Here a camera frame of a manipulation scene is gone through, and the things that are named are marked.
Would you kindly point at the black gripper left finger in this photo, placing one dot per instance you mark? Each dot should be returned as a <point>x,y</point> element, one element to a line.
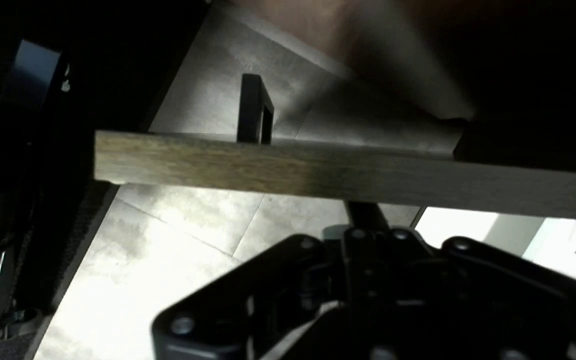
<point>269,300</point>

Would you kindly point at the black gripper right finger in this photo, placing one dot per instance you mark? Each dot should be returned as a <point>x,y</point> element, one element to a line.
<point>500,300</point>

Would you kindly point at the dark wood cabinet door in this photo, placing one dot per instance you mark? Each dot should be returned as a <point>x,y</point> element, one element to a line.
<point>340,173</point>

